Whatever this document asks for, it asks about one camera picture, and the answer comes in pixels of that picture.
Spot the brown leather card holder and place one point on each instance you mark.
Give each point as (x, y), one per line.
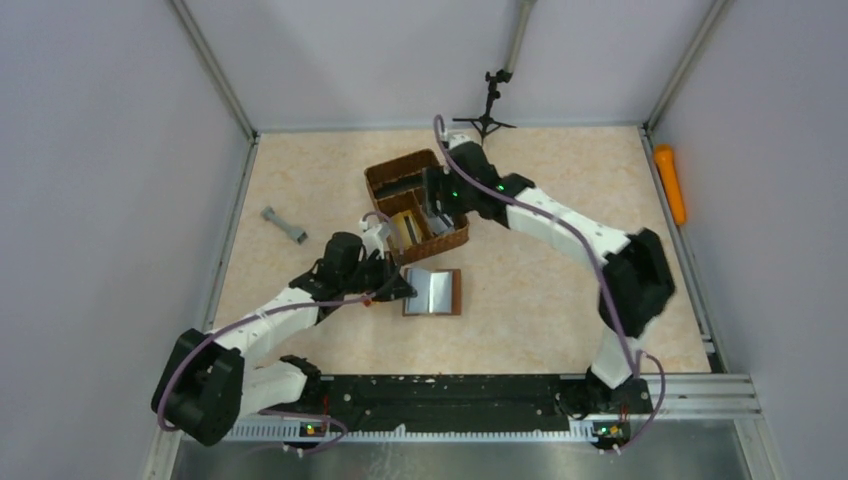
(437, 292)

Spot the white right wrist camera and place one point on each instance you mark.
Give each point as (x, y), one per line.
(453, 140)

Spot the orange cylinder handle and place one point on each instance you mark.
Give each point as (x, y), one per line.
(664, 159)

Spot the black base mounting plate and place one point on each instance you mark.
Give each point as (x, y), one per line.
(467, 403)

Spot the grey plastic dumbbell piece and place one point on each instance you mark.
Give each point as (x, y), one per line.
(295, 233)

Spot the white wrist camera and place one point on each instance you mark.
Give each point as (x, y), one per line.
(453, 140)
(375, 238)

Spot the black cards in basket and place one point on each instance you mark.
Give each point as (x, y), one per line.
(398, 186)

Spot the gold cards in basket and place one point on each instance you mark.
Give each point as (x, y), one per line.
(409, 229)

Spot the black mini tripod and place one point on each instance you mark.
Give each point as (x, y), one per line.
(485, 124)

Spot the brown wicker divided basket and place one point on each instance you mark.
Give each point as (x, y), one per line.
(405, 165)

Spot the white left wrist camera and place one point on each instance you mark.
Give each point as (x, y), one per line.
(375, 238)

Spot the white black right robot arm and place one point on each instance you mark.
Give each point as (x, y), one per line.
(632, 269)

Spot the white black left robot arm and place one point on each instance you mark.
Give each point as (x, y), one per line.
(213, 379)

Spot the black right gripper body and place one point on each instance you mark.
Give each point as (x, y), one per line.
(453, 199)

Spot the silver cards in basket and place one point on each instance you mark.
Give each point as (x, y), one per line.
(440, 224)

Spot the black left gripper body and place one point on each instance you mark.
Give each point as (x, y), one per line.
(375, 278)

